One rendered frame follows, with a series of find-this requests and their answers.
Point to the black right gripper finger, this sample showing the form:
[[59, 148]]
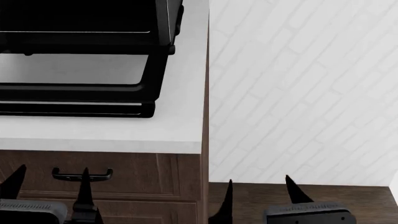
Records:
[[226, 207], [297, 192]]

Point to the black toaster oven body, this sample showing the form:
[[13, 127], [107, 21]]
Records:
[[93, 14]]

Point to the brown wooden counter cabinet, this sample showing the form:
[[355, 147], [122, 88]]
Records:
[[149, 172]]

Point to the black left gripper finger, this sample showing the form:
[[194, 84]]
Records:
[[84, 193], [14, 184]]

